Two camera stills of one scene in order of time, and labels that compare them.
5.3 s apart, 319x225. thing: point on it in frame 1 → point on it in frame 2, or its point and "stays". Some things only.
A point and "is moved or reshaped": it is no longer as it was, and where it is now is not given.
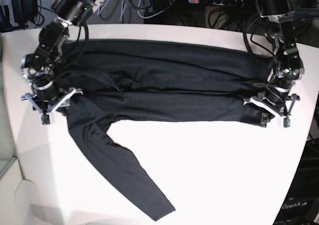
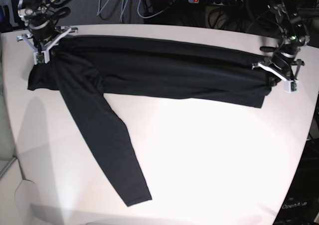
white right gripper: (264, 117) → (290, 86)
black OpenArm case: (301, 205) stays
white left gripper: (47, 115) → (45, 51)
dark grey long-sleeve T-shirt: (130, 80) is moved or reshaped
